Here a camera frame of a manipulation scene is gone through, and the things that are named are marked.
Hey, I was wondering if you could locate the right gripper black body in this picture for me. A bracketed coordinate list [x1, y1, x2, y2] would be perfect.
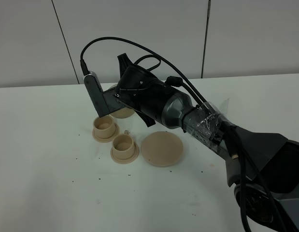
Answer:
[115, 65, 175, 123]

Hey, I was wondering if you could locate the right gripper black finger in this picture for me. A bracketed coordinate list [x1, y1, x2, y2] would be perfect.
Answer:
[136, 110, 156, 127]
[117, 53, 134, 79]

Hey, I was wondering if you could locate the beige ceramic teapot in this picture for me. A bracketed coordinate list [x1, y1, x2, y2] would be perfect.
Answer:
[107, 83, 135, 119]

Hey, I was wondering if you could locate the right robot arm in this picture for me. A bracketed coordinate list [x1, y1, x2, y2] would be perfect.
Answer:
[115, 54, 299, 232]

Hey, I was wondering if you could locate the large beige teapot saucer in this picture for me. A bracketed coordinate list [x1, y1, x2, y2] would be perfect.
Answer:
[141, 131, 184, 167]

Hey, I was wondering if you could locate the near beige teacup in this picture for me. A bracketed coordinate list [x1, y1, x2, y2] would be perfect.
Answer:
[111, 130, 135, 160]

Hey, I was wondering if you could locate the beige teacup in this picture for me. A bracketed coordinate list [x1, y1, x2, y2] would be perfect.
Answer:
[111, 130, 135, 160]
[93, 116, 116, 139]

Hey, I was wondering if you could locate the far beige teacup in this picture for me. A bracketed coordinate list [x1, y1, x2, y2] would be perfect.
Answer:
[93, 116, 116, 139]

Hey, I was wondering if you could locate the near small beige saucer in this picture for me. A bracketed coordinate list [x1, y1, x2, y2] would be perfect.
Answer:
[110, 143, 139, 164]

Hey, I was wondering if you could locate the small beige saucer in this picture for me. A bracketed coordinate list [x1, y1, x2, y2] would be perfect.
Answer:
[110, 143, 139, 164]
[92, 123, 119, 143]

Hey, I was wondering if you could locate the far small beige saucer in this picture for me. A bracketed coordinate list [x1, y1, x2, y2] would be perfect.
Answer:
[92, 123, 119, 143]

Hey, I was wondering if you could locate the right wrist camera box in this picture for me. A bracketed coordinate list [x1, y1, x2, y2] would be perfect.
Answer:
[84, 71, 125, 117]

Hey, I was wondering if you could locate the black camera cable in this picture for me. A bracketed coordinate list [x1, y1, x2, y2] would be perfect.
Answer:
[80, 36, 285, 232]

